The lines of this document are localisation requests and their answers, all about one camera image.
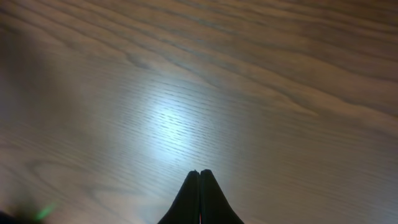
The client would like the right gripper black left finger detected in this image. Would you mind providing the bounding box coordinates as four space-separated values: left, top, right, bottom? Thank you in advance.
158 170 200 224

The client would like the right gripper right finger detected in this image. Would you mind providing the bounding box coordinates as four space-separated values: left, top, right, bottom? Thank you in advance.
200 169 244 224

